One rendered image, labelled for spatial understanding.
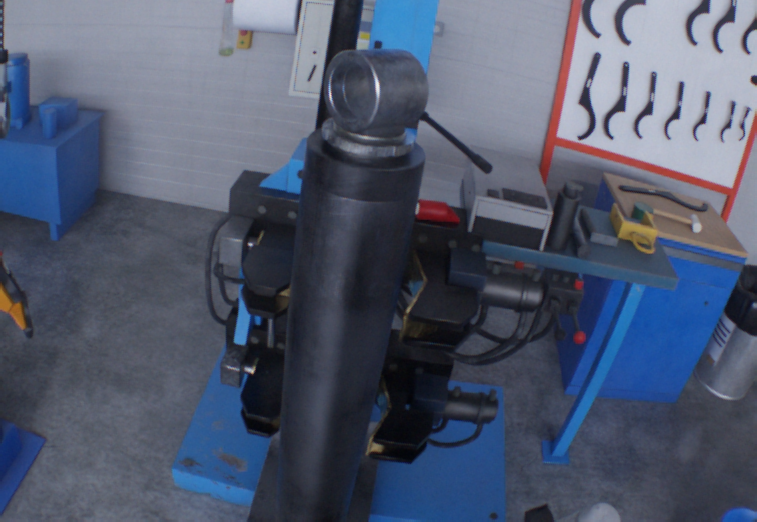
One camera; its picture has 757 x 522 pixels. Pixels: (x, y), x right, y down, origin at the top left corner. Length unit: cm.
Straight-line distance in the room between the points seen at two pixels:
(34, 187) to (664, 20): 382
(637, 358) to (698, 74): 176
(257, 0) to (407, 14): 68
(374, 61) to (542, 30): 250
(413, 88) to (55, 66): 344
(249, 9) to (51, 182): 178
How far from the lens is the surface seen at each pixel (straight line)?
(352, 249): 115
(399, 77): 108
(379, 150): 109
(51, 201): 369
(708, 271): 291
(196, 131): 389
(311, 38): 232
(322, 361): 130
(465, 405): 207
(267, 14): 232
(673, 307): 294
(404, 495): 226
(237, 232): 180
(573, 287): 184
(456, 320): 158
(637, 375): 314
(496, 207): 179
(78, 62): 417
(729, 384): 358
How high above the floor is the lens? 189
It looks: 29 degrees down
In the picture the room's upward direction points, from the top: 9 degrees clockwise
